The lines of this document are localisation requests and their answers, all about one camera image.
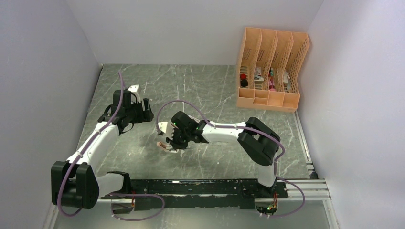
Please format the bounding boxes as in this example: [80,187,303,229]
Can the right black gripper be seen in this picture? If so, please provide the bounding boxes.
[166,127,191,150]

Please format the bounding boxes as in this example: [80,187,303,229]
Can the pink stapler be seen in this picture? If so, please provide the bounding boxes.
[156,142,179,153]

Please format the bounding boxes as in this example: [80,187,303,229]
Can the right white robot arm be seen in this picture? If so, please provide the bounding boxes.
[157,111,281,198]

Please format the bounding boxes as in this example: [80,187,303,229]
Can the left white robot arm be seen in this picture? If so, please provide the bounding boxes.
[51,85,154,209]

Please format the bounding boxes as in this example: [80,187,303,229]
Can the red black item in organizer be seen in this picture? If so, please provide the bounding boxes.
[239,73,249,88]

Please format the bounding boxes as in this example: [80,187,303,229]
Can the pink items in organizer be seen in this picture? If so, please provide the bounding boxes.
[254,67,292,93]

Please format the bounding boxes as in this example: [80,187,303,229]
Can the orange file organizer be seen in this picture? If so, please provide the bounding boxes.
[236,27,310,113]

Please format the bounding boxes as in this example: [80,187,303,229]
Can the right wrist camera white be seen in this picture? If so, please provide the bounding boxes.
[158,122,176,139]

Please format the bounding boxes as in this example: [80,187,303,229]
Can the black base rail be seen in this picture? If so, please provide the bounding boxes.
[102,178,288,210]

